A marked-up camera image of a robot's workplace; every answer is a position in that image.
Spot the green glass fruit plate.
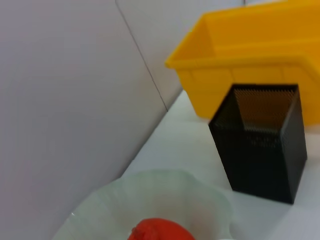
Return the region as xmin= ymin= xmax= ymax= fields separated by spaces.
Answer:
xmin=51 ymin=169 xmax=235 ymax=240

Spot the black mesh pen holder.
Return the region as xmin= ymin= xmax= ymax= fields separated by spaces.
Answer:
xmin=208 ymin=83 xmax=308 ymax=205

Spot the orange fruit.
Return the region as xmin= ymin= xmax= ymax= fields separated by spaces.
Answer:
xmin=127 ymin=217 xmax=196 ymax=240

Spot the yellow plastic bin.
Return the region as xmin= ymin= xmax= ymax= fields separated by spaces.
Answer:
xmin=164 ymin=0 xmax=320 ymax=127

